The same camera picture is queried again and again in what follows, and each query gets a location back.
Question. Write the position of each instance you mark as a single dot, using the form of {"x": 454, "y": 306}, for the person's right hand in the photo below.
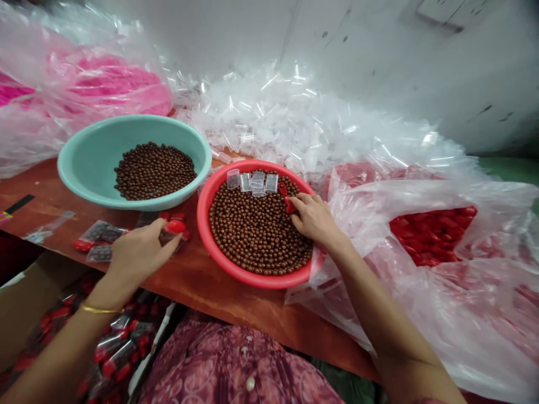
{"x": 318, "y": 221}

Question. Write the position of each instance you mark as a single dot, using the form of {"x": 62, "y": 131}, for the person's left hand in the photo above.
{"x": 134, "y": 252}

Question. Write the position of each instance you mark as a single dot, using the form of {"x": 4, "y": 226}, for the person's left fingers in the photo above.
{"x": 162, "y": 244}

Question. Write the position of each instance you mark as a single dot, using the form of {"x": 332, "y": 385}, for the red-capped tube of balls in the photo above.
{"x": 174, "y": 229}

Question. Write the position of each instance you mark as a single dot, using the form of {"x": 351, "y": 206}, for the small red scoop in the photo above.
{"x": 285, "y": 198}

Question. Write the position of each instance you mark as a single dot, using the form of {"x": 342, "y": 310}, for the red plastic bowl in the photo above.
{"x": 210, "y": 248}

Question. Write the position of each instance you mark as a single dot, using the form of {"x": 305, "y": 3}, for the filled tubes lying together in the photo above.
{"x": 101, "y": 240}

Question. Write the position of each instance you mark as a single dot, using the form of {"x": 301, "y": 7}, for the heap of brown balls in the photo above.
{"x": 156, "y": 172}

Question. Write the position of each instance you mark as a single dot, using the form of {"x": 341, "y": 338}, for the mass of brown balls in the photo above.
{"x": 252, "y": 235}

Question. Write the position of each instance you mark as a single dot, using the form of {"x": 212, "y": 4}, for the clear plastic tube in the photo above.
{"x": 257, "y": 176}
{"x": 272, "y": 183}
{"x": 245, "y": 183}
{"x": 258, "y": 192}
{"x": 232, "y": 180}

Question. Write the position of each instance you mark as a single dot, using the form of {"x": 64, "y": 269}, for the empty clear flat packet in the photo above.
{"x": 52, "y": 225}

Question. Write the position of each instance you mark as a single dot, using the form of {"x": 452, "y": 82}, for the teal plastic bowl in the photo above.
{"x": 88, "y": 160}

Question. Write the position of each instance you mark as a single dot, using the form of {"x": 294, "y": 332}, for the cardboard box of filled tubes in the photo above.
{"x": 122, "y": 349}

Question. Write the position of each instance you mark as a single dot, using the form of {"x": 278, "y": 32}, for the person's body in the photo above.
{"x": 227, "y": 366}

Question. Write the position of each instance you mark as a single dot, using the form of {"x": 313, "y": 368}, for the black strip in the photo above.
{"x": 17, "y": 204}

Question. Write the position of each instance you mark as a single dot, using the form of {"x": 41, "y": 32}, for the clear bag of pink caps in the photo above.
{"x": 76, "y": 92}

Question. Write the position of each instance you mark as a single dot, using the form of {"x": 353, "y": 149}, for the pile of empty clear tubes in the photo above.
{"x": 294, "y": 113}

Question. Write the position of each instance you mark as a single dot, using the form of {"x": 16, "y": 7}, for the pile of red caps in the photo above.
{"x": 433, "y": 235}

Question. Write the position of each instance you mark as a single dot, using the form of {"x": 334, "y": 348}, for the large clear plastic bag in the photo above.
{"x": 463, "y": 311}

